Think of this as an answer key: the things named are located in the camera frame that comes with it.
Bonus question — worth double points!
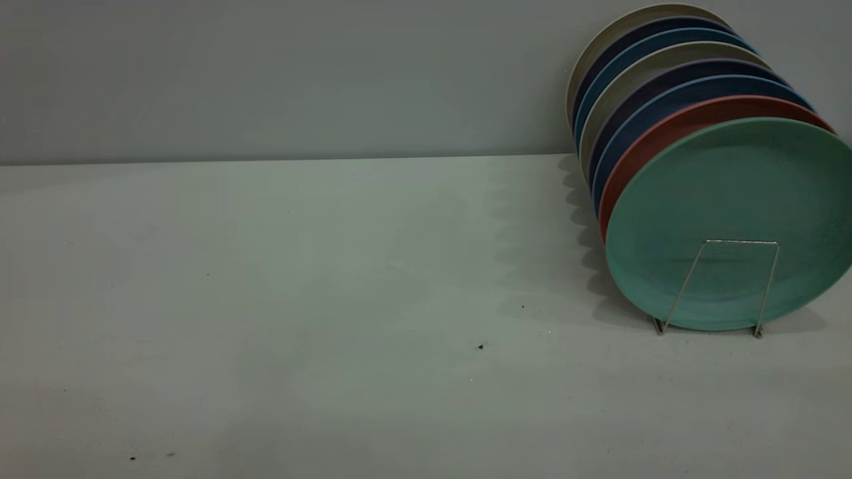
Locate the green round plate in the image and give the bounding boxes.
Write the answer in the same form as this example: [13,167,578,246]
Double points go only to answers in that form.
[604,117,852,332]

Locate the pink round plate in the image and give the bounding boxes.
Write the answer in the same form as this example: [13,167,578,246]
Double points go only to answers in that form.
[597,94,837,243]

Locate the blue round plate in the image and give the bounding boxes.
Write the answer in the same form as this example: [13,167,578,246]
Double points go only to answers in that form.
[574,27,758,150]
[592,75,815,214]

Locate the dark purple round plate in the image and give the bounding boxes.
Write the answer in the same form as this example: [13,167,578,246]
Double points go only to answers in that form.
[571,16,740,134]
[588,59,791,190]

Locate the beige round plate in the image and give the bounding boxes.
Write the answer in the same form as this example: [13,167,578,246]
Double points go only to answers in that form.
[579,41,771,184]
[566,3,733,130]

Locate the metal wire plate rack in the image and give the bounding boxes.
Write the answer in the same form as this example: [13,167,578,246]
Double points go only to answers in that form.
[652,239,780,339]

